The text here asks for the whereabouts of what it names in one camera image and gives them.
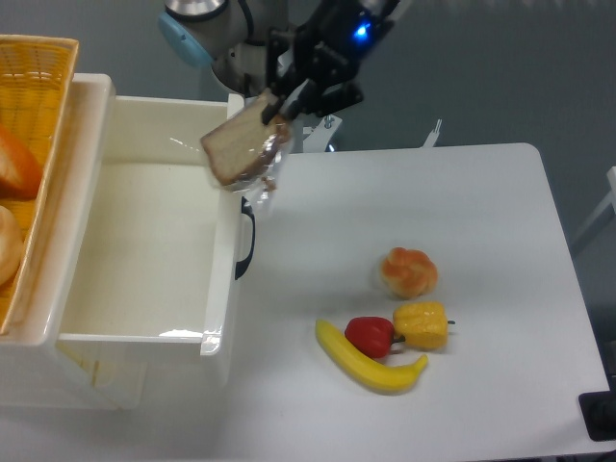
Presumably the yellow bell pepper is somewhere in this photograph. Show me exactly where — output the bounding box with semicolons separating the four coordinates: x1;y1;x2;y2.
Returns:
393;301;450;350

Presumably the yellow banana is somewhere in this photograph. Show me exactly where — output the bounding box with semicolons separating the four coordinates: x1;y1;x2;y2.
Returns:
315;319;428;394

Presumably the white frame at right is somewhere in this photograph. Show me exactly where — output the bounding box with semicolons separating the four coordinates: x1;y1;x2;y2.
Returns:
569;167;615;258

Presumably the white open drawer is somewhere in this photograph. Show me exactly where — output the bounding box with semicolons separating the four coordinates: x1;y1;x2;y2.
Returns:
60;95;244;383

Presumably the pale bun in basket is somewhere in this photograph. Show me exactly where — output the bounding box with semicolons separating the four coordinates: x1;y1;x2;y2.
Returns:
0;206;23;285

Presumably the brown toast slice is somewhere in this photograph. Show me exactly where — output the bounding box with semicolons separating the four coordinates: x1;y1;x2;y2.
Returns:
200;91;295;212

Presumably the red bell pepper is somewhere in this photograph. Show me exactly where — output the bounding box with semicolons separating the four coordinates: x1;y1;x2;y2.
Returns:
344;317;405;359

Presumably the white mounting bracket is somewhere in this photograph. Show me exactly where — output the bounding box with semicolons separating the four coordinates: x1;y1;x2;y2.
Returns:
302;115;343;153

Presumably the black device at edge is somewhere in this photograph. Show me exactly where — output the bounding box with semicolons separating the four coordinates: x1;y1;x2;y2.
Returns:
578;391;615;442

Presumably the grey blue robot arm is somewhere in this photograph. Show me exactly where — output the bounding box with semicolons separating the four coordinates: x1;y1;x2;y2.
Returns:
158;1;410;122

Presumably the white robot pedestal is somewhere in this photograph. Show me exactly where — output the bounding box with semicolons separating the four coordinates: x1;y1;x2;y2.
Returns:
209;42;314;156

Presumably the white drawer cabinet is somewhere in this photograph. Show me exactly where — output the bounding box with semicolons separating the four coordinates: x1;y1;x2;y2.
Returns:
1;73;147;410

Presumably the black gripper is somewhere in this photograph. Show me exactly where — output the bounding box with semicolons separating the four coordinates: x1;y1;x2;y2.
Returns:
261;1;399;125

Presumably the orange bread roll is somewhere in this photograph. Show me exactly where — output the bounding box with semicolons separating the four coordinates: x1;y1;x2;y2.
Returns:
379;247;439;299

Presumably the orange bread in basket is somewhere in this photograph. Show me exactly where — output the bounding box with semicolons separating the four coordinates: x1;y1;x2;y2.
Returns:
1;125;43;200

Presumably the black drawer handle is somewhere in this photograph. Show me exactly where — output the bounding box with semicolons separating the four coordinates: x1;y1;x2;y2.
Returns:
235;197;256;280

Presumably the yellow woven basket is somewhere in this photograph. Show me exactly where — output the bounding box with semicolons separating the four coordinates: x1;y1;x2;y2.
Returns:
1;35;79;335

